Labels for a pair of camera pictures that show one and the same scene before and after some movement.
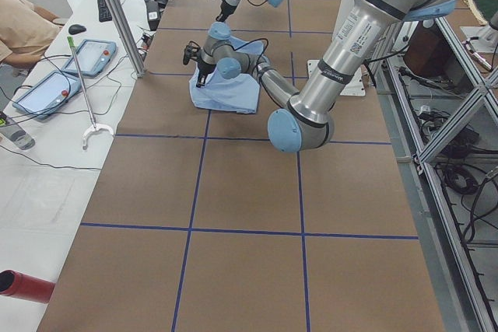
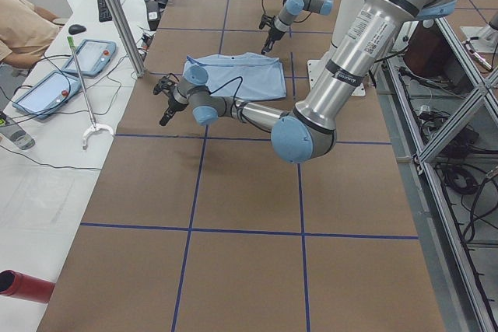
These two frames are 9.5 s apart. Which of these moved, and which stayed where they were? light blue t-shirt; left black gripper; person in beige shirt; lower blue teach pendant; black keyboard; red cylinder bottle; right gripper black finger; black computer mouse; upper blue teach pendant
Moved: right gripper black finger; light blue t-shirt; left black gripper
Stayed: black keyboard; red cylinder bottle; black computer mouse; upper blue teach pendant; person in beige shirt; lower blue teach pendant
